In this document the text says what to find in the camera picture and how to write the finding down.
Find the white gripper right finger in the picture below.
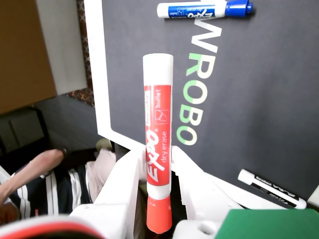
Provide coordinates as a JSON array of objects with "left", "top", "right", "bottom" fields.
[{"left": 171, "top": 145, "right": 244, "bottom": 222}]

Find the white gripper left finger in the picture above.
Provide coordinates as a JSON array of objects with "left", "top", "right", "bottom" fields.
[{"left": 70, "top": 146, "right": 148, "bottom": 239}]

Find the red dry erase marker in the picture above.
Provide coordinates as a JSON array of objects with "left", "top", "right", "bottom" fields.
[{"left": 142, "top": 53, "right": 174, "bottom": 235}]

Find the black dry erase marker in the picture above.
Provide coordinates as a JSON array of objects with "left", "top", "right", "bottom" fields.
[{"left": 237, "top": 169, "right": 307, "bottom": 210}]

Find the blue dry erase marker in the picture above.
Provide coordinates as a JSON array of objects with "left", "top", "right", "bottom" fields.
[{"left": 157, "top": 0, "right": 254, "bottom": 19}]

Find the person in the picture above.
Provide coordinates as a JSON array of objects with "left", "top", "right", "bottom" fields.
[{"left": 4, "top": 146, "right": 118, "bottom": 221}]

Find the grey WOWROBO mat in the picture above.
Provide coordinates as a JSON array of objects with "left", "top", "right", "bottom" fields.
[{"left": 101, "top": 0, "right": 319, "bottom": 207}]

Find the black box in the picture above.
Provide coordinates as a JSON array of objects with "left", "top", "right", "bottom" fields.
[{"left": 0, "top": 107, "right": 47, "bottom": 154}]

